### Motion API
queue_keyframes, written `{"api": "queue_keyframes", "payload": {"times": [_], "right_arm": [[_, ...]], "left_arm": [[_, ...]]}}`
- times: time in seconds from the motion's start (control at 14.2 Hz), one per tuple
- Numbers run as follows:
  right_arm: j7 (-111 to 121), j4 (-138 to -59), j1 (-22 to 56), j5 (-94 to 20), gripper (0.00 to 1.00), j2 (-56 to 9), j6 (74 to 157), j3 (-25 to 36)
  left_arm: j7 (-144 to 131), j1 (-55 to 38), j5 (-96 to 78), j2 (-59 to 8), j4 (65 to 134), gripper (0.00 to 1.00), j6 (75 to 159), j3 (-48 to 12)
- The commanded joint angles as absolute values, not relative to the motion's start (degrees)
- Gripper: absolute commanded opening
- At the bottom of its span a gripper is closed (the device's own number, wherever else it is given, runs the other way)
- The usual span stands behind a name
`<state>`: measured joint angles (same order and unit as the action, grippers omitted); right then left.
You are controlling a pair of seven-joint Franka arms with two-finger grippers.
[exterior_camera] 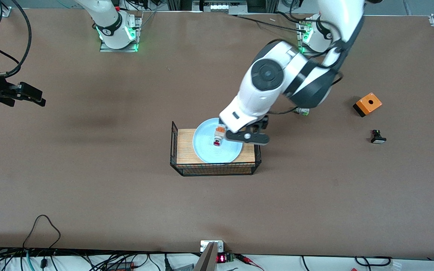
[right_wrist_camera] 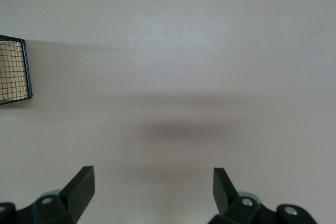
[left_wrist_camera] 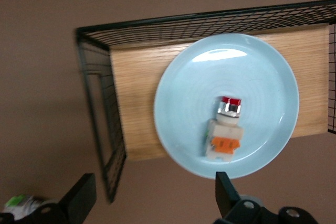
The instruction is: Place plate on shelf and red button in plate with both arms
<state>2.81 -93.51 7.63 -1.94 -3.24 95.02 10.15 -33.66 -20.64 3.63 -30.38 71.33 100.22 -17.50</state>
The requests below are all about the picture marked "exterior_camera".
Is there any small orange white component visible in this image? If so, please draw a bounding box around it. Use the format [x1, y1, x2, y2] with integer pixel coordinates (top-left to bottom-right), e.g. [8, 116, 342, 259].
[213, 126, 226, 147]

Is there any light blue round plate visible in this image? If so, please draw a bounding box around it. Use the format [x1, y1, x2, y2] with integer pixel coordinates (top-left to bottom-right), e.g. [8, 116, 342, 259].
[193, 118, 244, 163]

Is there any black square white-capped button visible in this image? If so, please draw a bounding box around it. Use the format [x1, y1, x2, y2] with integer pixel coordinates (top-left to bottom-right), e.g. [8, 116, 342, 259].
[370, 129, 387, 144]

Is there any wooden board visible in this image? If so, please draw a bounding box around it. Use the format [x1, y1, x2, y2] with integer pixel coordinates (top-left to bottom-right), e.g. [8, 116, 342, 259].
[176, 129, 256, 168]

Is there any red clip lead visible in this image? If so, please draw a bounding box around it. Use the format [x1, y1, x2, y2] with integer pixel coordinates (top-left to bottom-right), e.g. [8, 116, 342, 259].
[235, 254, 264, 271]

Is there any black power adapter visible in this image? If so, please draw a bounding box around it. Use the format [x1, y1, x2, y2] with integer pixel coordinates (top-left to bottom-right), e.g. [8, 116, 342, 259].
[106, 262, 135, 271]

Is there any black wire basket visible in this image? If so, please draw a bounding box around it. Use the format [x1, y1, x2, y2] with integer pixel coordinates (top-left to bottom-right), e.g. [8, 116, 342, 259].
[170, 121, 262, 177]

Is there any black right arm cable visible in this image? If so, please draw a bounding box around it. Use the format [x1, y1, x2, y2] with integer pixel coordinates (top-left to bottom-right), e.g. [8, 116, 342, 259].
[0, 0, 33, 78]

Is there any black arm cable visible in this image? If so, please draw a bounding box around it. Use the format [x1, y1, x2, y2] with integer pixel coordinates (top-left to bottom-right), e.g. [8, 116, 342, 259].
[268, 11, 364, 115]
[0, 0, 33, 78]

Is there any left arm aluminium base plate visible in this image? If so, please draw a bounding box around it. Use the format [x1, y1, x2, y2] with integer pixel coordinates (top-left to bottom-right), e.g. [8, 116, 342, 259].
[296, 20, 315, 55]

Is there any black cable on table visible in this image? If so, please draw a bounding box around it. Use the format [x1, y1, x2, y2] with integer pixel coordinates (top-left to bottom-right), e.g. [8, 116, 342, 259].
[228, 14, 304, 30]

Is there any orange button enclosure box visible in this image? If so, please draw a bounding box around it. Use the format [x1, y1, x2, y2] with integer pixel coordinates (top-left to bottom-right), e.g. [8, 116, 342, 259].
[353, 93, 383, 117]

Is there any right arm aluminium base plate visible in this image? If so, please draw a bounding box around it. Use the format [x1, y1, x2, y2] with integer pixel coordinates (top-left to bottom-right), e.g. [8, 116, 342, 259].
[99, 15, 143, 53]

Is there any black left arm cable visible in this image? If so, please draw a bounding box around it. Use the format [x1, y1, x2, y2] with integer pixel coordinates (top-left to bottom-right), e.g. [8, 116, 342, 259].
[268, 11, 364, 115]

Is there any black looped cable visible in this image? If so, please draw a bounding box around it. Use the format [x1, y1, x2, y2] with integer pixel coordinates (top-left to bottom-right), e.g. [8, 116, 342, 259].
[23, 215, 61, 250]

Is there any teal cable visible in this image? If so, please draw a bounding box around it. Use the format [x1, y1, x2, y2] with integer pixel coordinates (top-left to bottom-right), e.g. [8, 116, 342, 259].
[20, 251, 37, 271]

